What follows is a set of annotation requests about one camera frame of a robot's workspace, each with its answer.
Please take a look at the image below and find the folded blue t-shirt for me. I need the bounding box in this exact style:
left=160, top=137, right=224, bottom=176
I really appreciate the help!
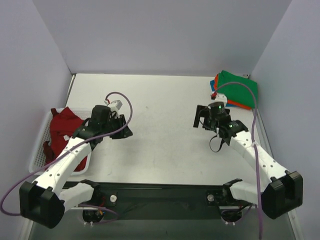
left=209, top=79, right=235, bottom=107

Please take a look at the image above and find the dark red t-shirt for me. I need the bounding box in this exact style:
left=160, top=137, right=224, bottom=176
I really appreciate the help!
left=42, top=107, right=83, bottom=165

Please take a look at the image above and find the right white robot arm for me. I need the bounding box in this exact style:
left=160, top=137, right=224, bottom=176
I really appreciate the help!
left=193, top=101, right=303, bottom=219

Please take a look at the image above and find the white plastic basket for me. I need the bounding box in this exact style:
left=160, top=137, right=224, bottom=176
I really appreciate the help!
left=28, top=107, right=92, bottom=173

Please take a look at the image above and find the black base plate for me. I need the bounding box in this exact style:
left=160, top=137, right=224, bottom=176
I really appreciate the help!
left=63, top=181, right=251, bottom=221

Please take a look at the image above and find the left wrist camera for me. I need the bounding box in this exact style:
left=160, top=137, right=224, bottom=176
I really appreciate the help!
left=104, top=99, right=123, bottom=112

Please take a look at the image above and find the green t-shirt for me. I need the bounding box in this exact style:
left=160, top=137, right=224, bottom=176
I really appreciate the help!
left=215, top=70, right=258, bottom=108

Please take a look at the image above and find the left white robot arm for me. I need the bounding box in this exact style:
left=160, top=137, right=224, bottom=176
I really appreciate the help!
left=19, top=100, right=133, bottom=229

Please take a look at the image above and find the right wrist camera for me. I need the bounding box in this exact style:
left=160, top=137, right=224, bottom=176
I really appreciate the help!
left=210, top=92, right=228, bottom=105

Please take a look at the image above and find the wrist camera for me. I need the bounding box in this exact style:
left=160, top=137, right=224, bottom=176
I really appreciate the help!
left=104, top=99, right=123, bottom=112
left=210, top=92, right=228, bottom=105

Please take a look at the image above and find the folded orange t-shirt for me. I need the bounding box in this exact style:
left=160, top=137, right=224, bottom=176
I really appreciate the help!
left=214, top=74, right=252, bottom=110

